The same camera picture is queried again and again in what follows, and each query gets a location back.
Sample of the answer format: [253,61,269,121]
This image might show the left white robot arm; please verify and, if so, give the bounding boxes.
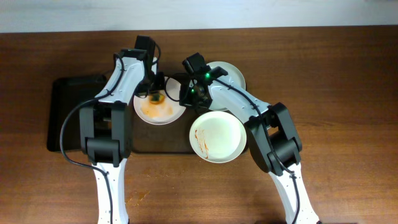
[79,48,158,223]

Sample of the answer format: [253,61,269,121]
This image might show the small black tray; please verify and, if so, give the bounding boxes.
[47,74,107,152]

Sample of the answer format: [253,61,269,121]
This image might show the large brown tray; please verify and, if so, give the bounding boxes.
[132,101,211,154]

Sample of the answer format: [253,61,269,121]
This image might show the orange green sponge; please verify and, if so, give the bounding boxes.
[149,93,165,105]

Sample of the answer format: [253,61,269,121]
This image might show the pinkish white plate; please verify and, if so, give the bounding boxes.
[133,78,186,125]

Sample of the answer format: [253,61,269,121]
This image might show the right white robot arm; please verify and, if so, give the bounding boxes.
[181,65,321,223]

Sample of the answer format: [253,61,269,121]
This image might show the white plate with ketchup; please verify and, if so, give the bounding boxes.
[188,111,247,164]

